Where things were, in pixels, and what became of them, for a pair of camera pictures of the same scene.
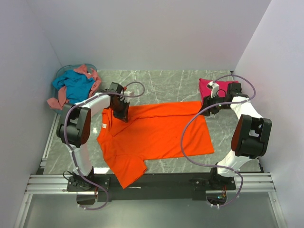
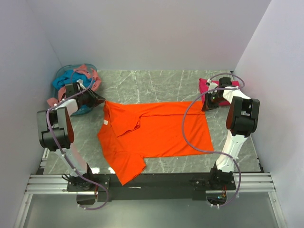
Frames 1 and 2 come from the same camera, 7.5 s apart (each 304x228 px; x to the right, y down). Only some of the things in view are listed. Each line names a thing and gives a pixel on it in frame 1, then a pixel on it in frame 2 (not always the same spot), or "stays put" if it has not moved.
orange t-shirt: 174,128 stays put
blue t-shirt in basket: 78,87 stays put
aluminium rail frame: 42,184 stays put
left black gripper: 124,115 → 95,99
